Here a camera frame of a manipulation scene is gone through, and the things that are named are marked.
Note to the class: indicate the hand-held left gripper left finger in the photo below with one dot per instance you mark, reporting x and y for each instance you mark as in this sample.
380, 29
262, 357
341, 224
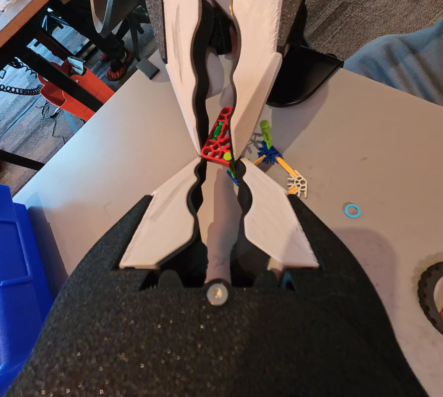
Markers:
162, 231

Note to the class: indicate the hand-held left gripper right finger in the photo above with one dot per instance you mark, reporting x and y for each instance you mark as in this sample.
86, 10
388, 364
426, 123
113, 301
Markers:
277, 231

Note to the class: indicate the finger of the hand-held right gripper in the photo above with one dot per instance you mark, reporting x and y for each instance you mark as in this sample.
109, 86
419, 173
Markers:
256, 51
180, 51

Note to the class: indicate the colourful rod connector toy model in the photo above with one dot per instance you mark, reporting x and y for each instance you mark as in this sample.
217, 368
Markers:
266, 132

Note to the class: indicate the red connectors with green clip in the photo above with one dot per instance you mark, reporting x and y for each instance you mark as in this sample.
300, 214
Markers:
218, 130

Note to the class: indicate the small black block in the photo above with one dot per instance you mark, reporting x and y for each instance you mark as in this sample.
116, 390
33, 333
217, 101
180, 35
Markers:
148, 68

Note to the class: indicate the orange tote bin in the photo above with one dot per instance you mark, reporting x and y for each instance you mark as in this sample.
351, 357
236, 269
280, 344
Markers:
90, 92

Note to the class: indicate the wooden desk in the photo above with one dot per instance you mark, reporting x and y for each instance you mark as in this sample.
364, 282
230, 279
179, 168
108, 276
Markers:
34, 6

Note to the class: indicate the person's leg in jeans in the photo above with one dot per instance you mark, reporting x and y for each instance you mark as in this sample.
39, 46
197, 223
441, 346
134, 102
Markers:
398, 61

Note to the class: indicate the blue plastic bin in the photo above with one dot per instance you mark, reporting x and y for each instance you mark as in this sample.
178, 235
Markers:
20, 265

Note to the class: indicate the black stand pole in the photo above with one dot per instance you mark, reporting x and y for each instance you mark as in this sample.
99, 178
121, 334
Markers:
20, 160

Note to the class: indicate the black toy tyre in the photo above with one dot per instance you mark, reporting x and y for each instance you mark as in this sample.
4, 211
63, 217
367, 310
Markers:
424, 296

